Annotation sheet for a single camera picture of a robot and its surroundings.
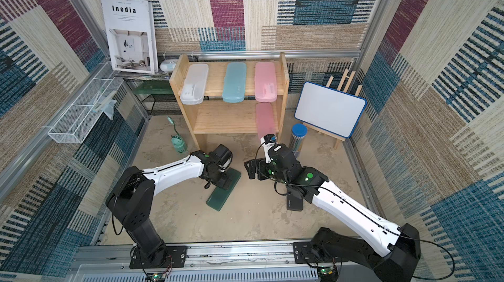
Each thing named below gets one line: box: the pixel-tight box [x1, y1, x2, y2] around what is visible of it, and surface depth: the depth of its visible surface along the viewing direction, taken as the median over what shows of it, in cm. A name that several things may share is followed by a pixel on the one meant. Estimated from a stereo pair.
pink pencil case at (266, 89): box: [254, 61, 278, 103], surface depth 70 cm
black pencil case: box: [286, 192, 304, 212], surface depth 85 cm
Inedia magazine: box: [101, 0, 159, 75], surface depth 79 cm
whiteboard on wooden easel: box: [294, 68, 367, 150], surface depth 97 cm
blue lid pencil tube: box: [288, 123, 308, 159], surface depth 89 cm
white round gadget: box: [159, 59, 177, 73], surface depth 88 cm
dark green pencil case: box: [206, 167, 243, 212], surface depth 88 cm
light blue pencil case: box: [221, 61, 247, 103], surface depth 71 cm
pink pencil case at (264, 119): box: [255, 102, 276, 140], surface depth 89 cm
